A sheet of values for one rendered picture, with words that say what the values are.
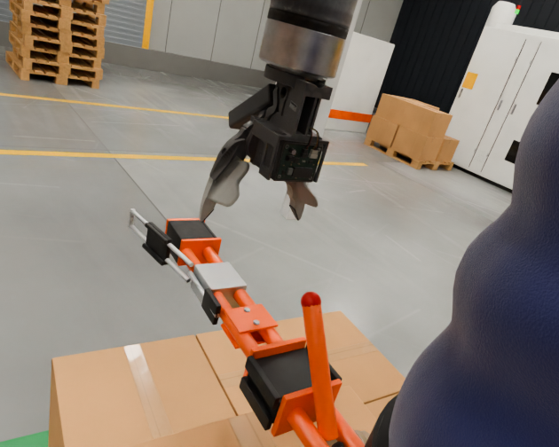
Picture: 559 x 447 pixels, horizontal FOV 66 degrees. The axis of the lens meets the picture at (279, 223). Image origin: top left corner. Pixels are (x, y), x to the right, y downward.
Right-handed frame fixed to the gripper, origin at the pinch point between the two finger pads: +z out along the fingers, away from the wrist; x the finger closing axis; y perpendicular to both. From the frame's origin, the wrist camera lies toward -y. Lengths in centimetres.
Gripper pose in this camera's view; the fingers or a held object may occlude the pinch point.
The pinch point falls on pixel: (249, 218)
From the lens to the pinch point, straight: 58.9
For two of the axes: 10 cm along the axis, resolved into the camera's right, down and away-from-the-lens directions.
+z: -2.4, 8.8, 4.0
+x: 8.4, -0.2, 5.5
